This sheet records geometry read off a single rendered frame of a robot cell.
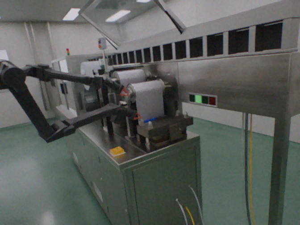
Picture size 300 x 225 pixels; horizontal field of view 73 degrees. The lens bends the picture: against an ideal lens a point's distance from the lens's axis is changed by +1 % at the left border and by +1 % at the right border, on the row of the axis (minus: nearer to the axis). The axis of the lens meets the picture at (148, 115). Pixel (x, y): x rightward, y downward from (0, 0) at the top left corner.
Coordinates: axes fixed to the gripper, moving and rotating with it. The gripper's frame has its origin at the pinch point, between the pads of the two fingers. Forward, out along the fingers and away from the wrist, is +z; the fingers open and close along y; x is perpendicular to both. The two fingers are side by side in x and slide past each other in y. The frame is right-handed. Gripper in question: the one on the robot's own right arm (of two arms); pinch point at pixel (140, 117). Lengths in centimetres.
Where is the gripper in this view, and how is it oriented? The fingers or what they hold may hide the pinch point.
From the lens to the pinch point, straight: 151.0
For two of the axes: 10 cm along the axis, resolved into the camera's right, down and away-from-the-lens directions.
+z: 7.8, 3.0, 5.5
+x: 3.4, -9.4, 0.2
